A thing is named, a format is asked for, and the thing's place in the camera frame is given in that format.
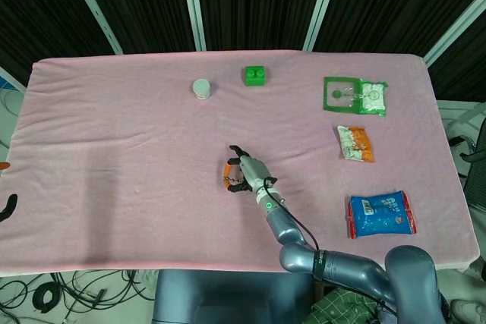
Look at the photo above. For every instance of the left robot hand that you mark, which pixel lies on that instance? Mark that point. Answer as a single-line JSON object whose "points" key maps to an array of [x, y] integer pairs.
{"points": [[11, 208]]}

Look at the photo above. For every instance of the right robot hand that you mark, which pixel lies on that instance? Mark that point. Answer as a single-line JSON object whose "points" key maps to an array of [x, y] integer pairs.
{"points": [[254, 172]]}

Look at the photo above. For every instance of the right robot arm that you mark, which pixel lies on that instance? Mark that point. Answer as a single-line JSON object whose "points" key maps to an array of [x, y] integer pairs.
{"points": [[341, 267]]}

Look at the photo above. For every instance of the green toy brick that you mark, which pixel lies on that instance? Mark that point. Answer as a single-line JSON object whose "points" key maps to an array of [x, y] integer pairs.
{"points": [[254, 75]]}

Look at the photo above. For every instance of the orange white snack packet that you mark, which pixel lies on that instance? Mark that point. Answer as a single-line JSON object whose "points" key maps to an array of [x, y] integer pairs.
{"points": [[356, 143]]}

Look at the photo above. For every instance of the pink table cloth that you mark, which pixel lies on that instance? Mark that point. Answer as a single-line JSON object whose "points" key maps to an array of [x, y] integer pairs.
{"points": [[152, 206]]}

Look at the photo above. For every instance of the green white snack packet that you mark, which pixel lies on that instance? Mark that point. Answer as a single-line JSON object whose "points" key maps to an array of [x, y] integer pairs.
{"points": [[355, 95]]}

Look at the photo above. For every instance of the blue grey robot torso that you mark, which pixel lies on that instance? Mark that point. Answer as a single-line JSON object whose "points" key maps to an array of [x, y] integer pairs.
{"points": [[228, 297]]}

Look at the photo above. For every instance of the blue red snack packet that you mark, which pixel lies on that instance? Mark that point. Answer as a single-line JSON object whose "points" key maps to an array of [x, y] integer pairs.
{"points": [[381, 216]]}

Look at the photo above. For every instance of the green checkered cloth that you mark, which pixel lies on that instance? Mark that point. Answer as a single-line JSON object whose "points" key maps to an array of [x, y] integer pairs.
{"points": [[334, 307]]}

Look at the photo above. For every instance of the black mesh office chair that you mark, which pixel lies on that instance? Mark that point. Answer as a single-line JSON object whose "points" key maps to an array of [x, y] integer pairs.
{"points": [[474, 157]]}

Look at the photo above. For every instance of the white sneaker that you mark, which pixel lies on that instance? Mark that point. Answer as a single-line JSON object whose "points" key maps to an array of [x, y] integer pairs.
{"points": [[467, 309]]}

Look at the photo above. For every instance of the white partition post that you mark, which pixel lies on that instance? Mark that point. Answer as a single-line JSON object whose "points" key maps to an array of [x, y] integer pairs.
{"points": [[93, 7], [455, 30], [11, 79], [322, 5], [193, 5]]}

